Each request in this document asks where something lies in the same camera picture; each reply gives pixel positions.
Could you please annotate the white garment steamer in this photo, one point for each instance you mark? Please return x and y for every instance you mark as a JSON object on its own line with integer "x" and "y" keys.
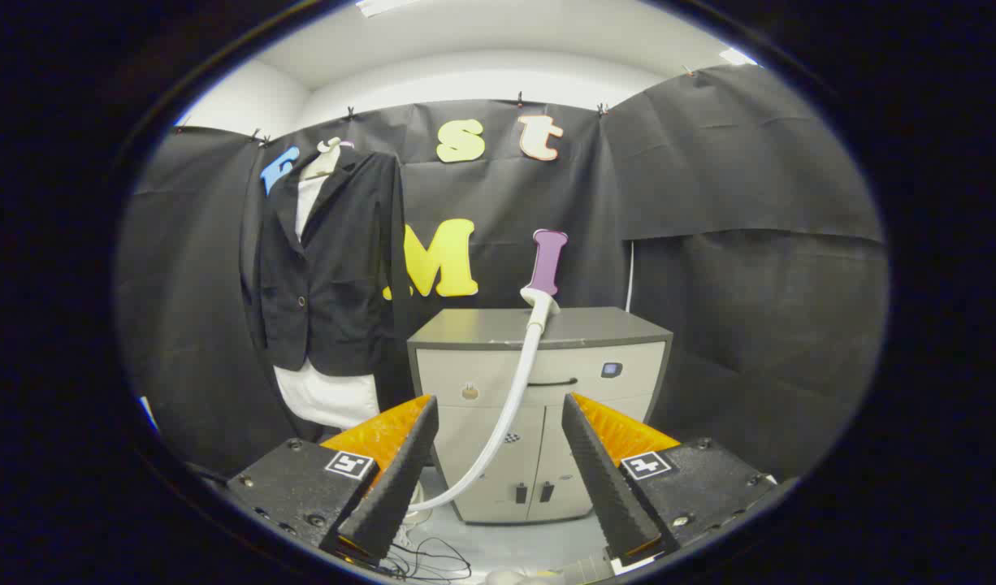
{"x": 514, "y": 398}

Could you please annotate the black jacket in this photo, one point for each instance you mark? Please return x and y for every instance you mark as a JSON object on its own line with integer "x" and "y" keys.
{"x": 335, "y": 268}

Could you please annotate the grey cabinet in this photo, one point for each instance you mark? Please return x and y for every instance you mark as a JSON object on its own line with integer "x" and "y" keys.
{"x": 595, "y": 366}

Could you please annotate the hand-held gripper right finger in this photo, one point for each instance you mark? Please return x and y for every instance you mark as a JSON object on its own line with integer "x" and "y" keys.
{"x": 599, "y": 479}

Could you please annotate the white clothes hanger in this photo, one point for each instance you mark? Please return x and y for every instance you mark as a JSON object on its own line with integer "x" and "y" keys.
{"x": 329, "y": 154}

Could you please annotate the ceiling light panel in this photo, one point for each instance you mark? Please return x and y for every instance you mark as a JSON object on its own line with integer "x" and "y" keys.
{"x": 736, "y": 56}
{"x": 380, "y": 6}

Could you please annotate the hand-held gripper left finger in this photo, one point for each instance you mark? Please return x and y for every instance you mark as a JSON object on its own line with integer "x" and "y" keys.
{"x": 400, "y": 471}

